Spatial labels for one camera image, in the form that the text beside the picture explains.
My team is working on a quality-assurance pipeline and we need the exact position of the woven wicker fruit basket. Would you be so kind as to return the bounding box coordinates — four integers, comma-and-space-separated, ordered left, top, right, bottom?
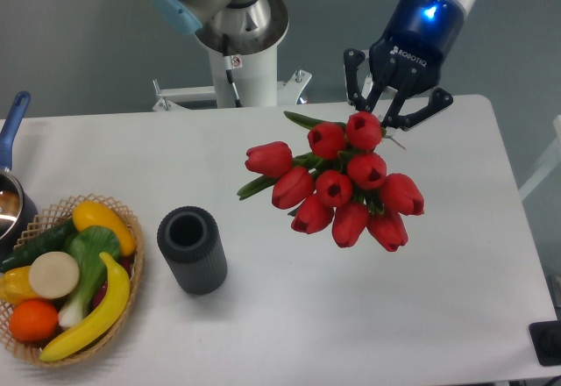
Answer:
1, 194, 144, 368

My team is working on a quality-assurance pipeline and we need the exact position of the red plastic fruit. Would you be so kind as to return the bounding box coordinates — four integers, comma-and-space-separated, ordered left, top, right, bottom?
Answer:
90, 257, 132, 311

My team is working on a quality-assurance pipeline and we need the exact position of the black device at edge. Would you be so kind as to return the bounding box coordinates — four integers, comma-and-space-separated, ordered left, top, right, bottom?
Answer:
529, 320, 560, 367

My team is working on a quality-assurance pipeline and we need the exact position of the green plastic cucumber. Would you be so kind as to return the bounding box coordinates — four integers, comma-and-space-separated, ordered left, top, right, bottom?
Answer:
1, 219, 77, 273

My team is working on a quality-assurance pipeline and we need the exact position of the blue handled saucepan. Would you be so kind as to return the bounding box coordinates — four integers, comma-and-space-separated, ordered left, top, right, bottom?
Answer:
1, 91, 38, 260

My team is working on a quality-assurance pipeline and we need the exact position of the green bok choy toy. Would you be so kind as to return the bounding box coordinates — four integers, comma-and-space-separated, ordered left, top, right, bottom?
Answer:
59, 225, 120, 330

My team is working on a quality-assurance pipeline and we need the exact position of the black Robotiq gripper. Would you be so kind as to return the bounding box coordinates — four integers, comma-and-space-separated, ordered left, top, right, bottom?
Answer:
343, 0, 464, 131

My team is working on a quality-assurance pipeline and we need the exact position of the yellow plastic banana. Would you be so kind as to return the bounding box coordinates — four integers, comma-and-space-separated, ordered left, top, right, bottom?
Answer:
39, 252, 131, 362

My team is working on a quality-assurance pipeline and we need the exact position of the beige round disc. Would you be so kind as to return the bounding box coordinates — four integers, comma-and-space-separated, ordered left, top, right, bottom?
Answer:
28, 252, 80, 299

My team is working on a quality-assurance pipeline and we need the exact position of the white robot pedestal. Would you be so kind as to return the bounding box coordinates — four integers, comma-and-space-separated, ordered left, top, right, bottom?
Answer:
153, 46, 312, 111

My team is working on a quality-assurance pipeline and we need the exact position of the red tulip bouquet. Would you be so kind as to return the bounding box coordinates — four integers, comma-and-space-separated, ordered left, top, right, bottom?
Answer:
237, 111, 424, 252

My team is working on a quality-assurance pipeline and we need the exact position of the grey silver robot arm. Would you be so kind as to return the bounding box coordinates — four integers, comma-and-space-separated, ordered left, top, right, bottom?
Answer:
151, 0, 476, 131

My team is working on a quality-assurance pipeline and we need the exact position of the dark grey ribbed vase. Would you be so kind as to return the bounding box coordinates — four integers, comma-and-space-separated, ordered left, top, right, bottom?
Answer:
157, 206, 228, 296

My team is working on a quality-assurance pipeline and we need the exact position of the yellow plastic lemon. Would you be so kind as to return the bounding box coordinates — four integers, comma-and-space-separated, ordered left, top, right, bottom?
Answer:
72, 201, 136, 257

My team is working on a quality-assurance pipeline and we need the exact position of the yellow plastic bell pepper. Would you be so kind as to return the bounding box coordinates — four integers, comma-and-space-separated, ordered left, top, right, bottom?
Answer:
1, 266, 39, 305

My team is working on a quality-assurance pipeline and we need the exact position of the orange plastic fruit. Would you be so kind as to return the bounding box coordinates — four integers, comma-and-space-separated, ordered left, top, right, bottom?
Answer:
9, 299, 58, 342

